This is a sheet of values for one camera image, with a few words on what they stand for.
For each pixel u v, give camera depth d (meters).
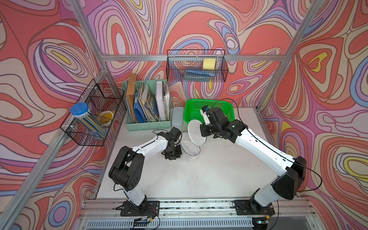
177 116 1.11
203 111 0.69
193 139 0.86
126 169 0.46
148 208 0.72
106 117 0.70
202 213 0.73
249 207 0.67
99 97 0.77
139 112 0.93
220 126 0.56
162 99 0.91
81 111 0.57
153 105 1.01
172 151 0.75
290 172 0.41
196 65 0.97
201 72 0.88
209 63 0.89
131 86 0.89
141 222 0.72
